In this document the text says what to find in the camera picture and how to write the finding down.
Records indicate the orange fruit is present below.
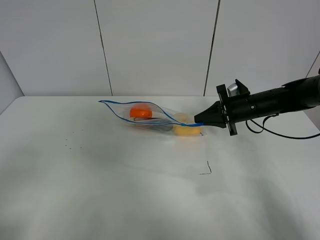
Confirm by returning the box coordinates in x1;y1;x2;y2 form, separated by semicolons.
129;105;153;119

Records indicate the black cable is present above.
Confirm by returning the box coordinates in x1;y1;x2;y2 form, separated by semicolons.
246;113;320;139

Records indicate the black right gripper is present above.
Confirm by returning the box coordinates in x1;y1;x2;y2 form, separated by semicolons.
194;84;253;136

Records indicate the clear blue-zip file bag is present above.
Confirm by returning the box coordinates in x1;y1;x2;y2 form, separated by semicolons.
100;100;204;137

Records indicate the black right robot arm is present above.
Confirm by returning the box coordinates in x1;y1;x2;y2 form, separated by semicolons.
194;75;320;136

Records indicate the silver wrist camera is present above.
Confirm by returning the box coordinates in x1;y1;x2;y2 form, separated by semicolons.
227;79;250;97

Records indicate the purple eggplant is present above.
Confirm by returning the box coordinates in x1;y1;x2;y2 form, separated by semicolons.
133;118;173;133

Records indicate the yellow pear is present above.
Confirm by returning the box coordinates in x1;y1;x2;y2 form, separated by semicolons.
173;112;202;137

